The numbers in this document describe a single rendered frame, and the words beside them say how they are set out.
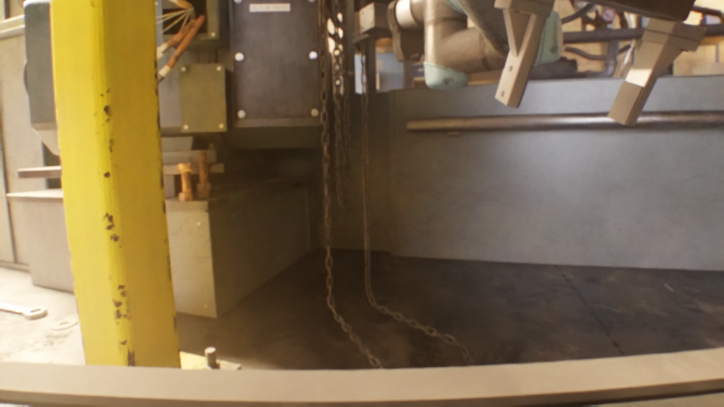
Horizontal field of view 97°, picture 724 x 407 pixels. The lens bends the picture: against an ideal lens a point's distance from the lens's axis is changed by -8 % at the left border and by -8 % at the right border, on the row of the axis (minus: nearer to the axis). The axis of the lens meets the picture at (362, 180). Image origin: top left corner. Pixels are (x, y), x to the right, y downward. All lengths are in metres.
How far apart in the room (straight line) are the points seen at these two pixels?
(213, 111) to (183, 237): 0.31
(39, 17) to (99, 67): 0.63
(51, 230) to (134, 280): 0.75
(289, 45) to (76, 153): 0.52
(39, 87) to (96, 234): 0.64
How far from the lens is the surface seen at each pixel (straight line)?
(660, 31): 0.44
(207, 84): 0.87
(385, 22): 0.75
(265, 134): 0.92
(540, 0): 0.35
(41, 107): 1.15
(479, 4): 0.45
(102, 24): 0.57
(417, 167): 1.24
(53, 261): 1.34
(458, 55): 0.61
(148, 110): 0.59
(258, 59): 0.91
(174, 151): 0.93
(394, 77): 3.96
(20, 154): 1.58
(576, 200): 1.29
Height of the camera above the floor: 0.39
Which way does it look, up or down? 5 degrees down
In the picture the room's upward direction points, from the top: 1 degrees counter-clockwise
